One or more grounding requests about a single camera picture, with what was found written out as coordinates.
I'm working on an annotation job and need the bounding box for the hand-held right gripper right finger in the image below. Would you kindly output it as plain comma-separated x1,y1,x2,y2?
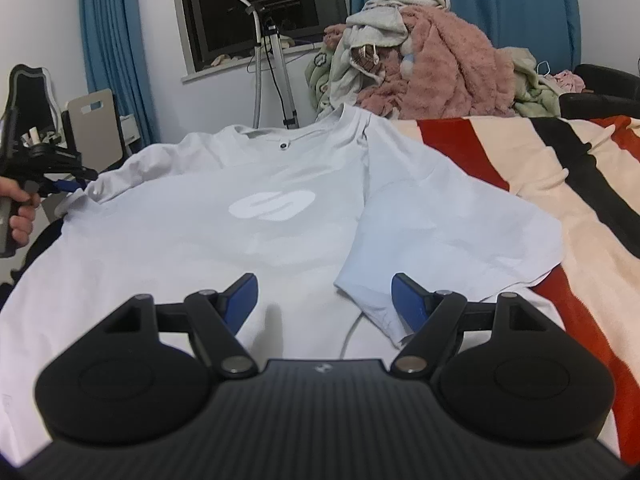
391,273,552,375

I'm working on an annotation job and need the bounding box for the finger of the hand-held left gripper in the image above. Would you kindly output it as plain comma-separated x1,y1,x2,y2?
36,166,100,199

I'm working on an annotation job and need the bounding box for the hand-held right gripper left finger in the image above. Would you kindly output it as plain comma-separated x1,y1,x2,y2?
103,273,259,379

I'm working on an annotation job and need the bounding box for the white t-shirt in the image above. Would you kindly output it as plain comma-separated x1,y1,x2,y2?
0,104,571,467

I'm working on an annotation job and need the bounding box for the person's left hand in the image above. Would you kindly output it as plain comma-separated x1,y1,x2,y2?
0,176,42,246

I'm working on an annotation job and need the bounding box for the beige chair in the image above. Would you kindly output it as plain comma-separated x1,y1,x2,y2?
61,88,127,173

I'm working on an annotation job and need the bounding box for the striped blanket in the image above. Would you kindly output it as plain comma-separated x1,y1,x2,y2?
390,116,640,471

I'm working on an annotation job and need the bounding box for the pink fluffy blanket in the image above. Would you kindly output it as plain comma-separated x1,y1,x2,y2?
356,6,518,122

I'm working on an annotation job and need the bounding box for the silver tripod stand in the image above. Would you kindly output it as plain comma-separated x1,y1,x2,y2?
237,0,301,130

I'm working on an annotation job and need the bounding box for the green patterned cloth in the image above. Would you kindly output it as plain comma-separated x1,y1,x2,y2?
305,42,351,113

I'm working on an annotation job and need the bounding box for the light green cloth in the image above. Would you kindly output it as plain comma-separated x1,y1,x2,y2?
505,47,562,119

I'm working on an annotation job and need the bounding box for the dark window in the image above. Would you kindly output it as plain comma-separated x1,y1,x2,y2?
169,0,350,83

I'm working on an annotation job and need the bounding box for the pink crumpled cloth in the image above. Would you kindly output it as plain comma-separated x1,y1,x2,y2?
549,70,587,95

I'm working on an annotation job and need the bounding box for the grey hooded sweatshirt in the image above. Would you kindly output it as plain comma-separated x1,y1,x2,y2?
320,0,453,113

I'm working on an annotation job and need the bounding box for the black armchair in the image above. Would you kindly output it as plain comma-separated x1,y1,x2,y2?
558,63,640,120

